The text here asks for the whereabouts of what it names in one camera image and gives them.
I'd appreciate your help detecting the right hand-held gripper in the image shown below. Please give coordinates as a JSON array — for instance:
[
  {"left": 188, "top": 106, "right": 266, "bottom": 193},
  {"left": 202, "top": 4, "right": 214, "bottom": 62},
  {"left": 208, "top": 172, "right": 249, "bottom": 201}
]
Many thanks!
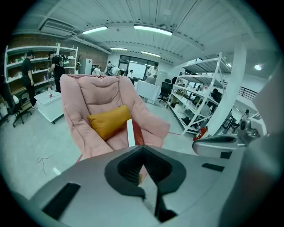
[{"left": 192, "top": 111, "right": 269, "bottom": 156}]

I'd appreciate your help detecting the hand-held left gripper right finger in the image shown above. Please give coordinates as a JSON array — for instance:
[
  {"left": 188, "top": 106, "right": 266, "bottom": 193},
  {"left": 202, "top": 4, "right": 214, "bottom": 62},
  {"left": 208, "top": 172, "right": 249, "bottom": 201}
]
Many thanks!
[{"left": 143, "top": 145, "right": 243, "bottom": 227}]

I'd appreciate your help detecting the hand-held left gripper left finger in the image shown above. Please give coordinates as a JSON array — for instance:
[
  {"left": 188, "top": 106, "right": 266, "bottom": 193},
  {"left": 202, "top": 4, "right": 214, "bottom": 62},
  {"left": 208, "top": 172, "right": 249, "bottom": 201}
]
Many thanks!
[{"left": 28, "top": 145, "right": 161, "bottom": 227}]

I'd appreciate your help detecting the red hardcover book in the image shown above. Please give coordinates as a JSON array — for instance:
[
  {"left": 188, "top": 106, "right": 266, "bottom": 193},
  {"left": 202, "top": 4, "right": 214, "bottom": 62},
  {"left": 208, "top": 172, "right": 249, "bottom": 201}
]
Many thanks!
[{"left": 126, "top": 119, "right": 159, "bottom": 215}]

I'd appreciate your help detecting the pink cushioned armchair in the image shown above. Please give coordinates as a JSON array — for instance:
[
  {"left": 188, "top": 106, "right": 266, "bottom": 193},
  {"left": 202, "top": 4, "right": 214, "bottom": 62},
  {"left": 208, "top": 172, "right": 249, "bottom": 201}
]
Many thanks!
[{"left": 59, "top": 74, "right": 171, "bottom": 159}]

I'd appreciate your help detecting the person's right forearm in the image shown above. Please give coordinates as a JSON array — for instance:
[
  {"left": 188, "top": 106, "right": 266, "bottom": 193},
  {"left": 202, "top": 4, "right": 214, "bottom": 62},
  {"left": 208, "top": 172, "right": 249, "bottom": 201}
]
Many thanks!
[{"left": 252, "top": 62, "right": 284, "bottom": 135}]

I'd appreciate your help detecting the red fire extinguisher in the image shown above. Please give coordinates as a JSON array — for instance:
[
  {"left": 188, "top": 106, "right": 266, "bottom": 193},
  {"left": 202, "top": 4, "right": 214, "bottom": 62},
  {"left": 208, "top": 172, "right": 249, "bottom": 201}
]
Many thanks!
[{"left": 193, "top": 126, "right": 209, "bottom": 143}]

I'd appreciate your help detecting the dark side chair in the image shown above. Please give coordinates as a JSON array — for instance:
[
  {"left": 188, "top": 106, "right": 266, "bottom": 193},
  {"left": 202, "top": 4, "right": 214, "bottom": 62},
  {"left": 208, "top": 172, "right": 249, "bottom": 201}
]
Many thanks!
[{"left": 222, "top": 113, "right": 241, "bottom": 134}]

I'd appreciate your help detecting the white metal shelf rack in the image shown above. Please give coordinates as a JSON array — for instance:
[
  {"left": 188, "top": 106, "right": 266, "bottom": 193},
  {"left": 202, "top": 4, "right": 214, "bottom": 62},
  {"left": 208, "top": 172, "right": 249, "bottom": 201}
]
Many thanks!
[{"left": 167, "top": 52, "right": 232, "bottom": 136}]

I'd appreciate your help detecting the mustard yellow cushion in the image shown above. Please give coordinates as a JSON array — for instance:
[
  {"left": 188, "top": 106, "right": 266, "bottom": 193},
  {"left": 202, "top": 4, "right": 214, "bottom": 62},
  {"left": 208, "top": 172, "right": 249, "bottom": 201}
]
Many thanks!
[{"left": 87, "top": 104, "right": 132, "bottom": 141}]

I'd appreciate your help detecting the white round column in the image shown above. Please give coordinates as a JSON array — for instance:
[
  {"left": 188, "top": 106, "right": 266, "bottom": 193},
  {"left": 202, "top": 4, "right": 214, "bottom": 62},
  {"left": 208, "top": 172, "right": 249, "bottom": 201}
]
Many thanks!
[{"left": 206, "top": 41, "right": 247, "bottom": 136}]

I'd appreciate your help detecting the black railing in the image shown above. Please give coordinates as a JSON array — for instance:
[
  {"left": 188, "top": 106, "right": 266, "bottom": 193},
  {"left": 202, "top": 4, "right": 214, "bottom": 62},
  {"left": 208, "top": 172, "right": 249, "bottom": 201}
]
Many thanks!
[{"left": 239, "top": 86, "right": 259, "bottom": 98}]

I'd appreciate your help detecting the black office chair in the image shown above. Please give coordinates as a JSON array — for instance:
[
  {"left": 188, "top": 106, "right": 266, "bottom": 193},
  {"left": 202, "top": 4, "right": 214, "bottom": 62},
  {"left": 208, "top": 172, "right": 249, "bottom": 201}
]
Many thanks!
[
  {"left": 0, "top": 76, "right": 33, "bottom": 128},
  {"left": 157, "top": 78, "right": 174, "bottom": 104}
]

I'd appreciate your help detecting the table with white cloth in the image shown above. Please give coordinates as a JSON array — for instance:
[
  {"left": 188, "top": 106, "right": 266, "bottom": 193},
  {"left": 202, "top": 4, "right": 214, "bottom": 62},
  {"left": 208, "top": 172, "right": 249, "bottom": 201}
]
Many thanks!
[{"left": 135, "top": 79, "right": 162, "bottom": 105}]

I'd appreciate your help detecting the black framed glass window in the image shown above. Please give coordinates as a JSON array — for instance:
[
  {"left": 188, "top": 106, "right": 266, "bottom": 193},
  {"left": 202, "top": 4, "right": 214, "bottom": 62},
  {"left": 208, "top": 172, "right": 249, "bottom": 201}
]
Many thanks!
[{"left": 118, "top": 55, "right": 156, "bottom": 79}]

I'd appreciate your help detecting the white cabinet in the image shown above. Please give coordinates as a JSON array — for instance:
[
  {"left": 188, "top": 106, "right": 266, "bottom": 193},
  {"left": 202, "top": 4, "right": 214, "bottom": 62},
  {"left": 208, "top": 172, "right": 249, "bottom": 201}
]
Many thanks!
[{"left": 84, "top": 58, "right": 93, "bottom": 75}]

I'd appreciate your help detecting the black backpack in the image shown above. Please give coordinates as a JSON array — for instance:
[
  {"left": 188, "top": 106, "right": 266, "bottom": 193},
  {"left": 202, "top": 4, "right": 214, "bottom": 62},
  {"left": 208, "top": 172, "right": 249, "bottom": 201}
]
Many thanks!
[{"left": 58, "top": 54, "right": 71, "bottom": 68}]

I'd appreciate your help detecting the group of ceiling strip lights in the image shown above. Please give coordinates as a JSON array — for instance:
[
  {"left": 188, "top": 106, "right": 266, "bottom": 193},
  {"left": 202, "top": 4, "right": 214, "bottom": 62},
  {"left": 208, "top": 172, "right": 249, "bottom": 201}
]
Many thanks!
[{"left": 81, "top": 24, "right": 174, "bottom": 58}]

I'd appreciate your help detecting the ceiling air conditioner unit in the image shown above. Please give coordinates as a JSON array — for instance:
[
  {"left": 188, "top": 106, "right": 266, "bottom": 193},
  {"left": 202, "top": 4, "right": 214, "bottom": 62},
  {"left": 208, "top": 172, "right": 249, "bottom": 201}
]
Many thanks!
[{"left": 38, "top": 18, "right": 77, "bottom": 37}]

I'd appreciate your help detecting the black cable bundle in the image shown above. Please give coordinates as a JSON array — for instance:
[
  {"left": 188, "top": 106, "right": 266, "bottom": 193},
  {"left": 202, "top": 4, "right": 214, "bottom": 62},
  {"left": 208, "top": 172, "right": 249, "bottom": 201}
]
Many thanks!
[{"left": 180, "top": 116, "right": 193, "bottom": 126}]

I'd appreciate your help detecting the thin black floor cable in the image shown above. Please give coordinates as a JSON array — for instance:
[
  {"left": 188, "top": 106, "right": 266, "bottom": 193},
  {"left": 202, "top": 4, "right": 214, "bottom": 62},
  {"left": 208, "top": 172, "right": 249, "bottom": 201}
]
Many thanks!
[{"left": 36, "top": 156, "right": 51, "bottom": 176}]

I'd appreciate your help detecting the white wall shelving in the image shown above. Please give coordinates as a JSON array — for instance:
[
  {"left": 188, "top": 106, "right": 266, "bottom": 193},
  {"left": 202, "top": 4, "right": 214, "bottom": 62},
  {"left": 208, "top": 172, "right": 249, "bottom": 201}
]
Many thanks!
[{"left": 4, "top": 43, "right": 79, "bottom": 90}]

